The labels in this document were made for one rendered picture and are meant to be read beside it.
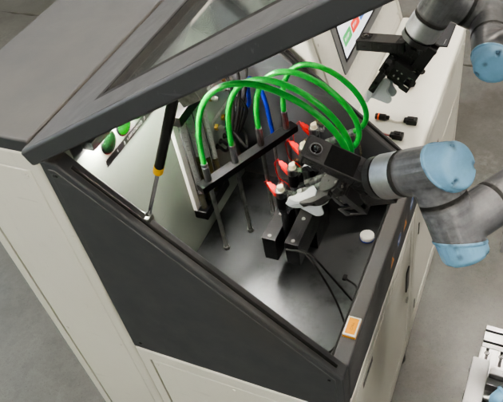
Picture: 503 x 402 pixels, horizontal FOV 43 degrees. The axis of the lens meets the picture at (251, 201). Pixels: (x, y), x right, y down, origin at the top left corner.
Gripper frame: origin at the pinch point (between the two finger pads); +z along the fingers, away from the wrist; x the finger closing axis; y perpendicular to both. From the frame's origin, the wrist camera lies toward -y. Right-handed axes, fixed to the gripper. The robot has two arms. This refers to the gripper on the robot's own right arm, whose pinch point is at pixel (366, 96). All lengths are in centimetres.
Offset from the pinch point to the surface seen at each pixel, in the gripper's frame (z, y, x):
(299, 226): 32.2, 4.9, -17.2
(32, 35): 15, -70, -33
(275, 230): 35.1, 0.4, -20.2
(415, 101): 19.0, 11.8, 39.9
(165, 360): 66, -4, -51
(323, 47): 7.8, -17.5, 19.1
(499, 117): 84, 57, 176
